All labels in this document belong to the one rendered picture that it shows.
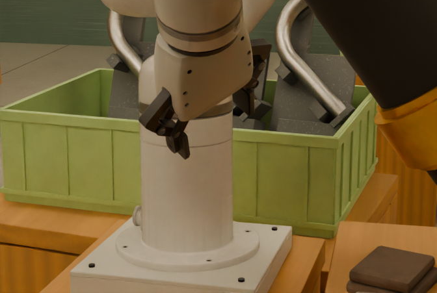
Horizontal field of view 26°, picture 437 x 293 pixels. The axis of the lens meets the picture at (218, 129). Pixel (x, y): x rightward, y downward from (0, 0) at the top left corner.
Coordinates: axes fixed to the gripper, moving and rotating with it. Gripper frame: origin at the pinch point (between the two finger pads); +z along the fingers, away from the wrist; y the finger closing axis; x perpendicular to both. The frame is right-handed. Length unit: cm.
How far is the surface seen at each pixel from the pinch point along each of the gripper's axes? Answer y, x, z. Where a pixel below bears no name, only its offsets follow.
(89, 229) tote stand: 7, -30, 51
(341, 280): -4.0, 17.5, 16.2
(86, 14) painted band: -211, -490, 482
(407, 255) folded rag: -11.3, 20.7, 14.4
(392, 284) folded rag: -5.5, 23.6, 10.6
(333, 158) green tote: -27.8, -8.2, 39.4
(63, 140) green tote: 1, -46, 47
